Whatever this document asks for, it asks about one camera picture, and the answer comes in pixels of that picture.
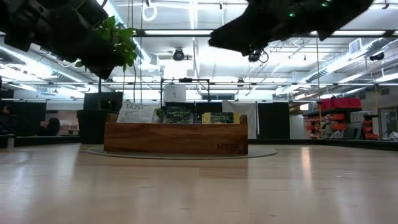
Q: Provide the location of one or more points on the shelf with red bins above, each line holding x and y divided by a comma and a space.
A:
340, 103

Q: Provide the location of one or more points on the black partition panel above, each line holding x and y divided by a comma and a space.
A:
273, 121
29, 118
104, 101

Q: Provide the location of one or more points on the long ceiling light strip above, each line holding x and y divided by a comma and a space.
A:
177, 32

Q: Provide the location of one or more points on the orange white tea bag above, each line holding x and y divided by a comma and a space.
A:
136, 112

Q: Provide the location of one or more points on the dark grey plant pot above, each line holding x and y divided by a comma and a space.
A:
96, 127

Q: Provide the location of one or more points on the black aluminium table frame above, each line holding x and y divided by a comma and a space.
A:
342, 144

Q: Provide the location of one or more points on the dark blue tea bag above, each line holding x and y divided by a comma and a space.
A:
178, 115

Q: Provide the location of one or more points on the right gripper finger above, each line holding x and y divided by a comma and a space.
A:
245, 35

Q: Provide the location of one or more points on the wooden tea organizer box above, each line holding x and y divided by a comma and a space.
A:
174, 138

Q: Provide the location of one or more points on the person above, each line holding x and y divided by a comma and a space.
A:
51, 126
6, 116

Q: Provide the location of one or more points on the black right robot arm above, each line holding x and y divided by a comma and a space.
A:
348, 12

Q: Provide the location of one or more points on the green leafy plant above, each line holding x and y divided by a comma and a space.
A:
121, 37

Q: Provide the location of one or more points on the black ceiling spotlight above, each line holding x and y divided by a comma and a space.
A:
178, 55
254, 56
377, 56

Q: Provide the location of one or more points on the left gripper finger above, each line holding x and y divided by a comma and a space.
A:
93, 56

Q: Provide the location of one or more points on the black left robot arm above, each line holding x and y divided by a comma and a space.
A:
18, 28

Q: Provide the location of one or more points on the white box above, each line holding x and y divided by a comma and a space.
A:
175, 93

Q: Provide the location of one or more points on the white curtain panel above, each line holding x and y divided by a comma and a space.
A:
245, 109

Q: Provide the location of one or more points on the white air vent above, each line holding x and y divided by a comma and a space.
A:
355, 46

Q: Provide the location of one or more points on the yellow green tea bag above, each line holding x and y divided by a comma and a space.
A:
220, 117

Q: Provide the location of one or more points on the round grey mat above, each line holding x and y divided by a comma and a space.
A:
264, 153

